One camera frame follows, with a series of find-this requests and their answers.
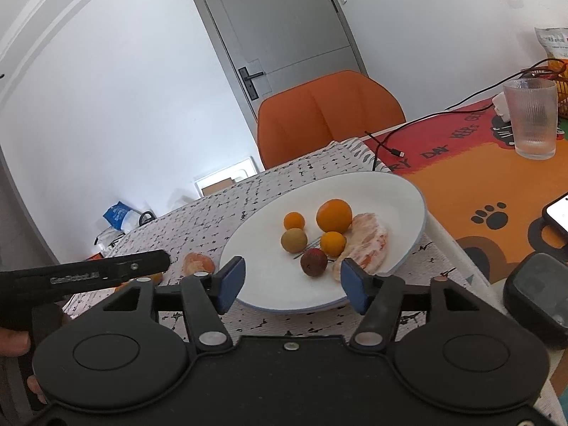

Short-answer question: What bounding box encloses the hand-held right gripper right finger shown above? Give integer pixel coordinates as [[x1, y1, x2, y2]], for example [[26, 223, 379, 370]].
[[341, 257, 480, 356]]

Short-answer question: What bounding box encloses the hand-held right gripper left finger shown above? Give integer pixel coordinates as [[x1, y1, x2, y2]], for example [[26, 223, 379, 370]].
[[102, 256, 246, 356]]

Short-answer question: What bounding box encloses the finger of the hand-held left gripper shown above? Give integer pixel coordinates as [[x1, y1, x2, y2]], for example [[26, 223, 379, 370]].
[[104, 250, 171, 285]]

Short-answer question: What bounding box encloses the white plate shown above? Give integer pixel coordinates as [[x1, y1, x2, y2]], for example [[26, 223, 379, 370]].
[[219, 171, 427, 313]]

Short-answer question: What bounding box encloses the small peeled pomelo piece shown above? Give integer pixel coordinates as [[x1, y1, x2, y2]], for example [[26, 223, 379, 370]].
[[183, 252, 216, 276]]

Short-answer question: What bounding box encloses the large peeled pomelo piece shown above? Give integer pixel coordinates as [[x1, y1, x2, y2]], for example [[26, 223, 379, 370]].
[[334, 212, 392, 283]]

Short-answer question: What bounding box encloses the red round fruit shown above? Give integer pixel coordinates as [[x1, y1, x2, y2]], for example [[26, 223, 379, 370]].
[[300, 249, 328, 277]]

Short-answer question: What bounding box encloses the large orange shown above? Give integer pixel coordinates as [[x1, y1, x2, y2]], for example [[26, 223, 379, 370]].
[[316, 199, 353, 234]]

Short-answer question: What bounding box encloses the brown round fruit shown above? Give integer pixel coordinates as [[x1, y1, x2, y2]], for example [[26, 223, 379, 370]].
[[281, 228, 308, 254]]

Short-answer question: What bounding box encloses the person's left hand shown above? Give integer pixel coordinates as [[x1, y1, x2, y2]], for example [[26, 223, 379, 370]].
[[0, 326, 47, 404]]

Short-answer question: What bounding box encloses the white plastic bag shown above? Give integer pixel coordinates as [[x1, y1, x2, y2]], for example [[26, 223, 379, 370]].
[[93, 227, 127, 253]]

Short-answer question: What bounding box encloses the blue plastic bag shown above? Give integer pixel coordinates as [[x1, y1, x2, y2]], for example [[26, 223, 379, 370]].
[[103, 202, 143, 234]]

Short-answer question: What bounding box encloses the white framed board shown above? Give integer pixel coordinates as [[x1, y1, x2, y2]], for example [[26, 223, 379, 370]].
[[194, 156, 258, 198]]

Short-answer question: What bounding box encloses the orange cartoon table mat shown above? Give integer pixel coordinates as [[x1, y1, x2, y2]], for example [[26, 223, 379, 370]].
[[364, 95, 568, 285]]

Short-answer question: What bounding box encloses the orange chair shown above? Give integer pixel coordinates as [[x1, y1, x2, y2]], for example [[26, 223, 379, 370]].
[[256, 70, 406, 170]]

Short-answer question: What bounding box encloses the black case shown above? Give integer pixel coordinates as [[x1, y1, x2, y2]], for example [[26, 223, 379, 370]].
[[503, 253, 568, 349]]

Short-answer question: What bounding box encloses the black smartphone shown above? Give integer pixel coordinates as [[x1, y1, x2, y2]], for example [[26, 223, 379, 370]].
[[542, 192, 568, 237]]

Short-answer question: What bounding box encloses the white charger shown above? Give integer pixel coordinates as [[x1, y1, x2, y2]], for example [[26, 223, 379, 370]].
[[492, 92, 511, 121]]

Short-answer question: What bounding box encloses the ribbed glass cup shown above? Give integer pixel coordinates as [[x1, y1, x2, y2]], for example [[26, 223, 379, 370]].
[[503, 78, 558, 160]]

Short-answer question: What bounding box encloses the grey door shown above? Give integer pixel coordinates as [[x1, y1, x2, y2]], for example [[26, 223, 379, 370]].
[[181, 0, 369, 120]]

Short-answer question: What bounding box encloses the white snack bag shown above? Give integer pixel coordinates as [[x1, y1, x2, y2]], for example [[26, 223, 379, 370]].
[[534, 27, 568, 60]]

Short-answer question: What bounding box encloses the black usb cable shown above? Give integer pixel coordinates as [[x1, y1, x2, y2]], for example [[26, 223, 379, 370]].
[[364, 103, 495, 171]]

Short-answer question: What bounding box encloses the black door handle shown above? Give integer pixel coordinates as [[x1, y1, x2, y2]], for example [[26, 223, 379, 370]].
[[238, 66, 267, 100]]

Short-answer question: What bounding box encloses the wire fruit basket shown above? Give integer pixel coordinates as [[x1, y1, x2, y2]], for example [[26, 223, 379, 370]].
[[524, 59, 568, 118]]

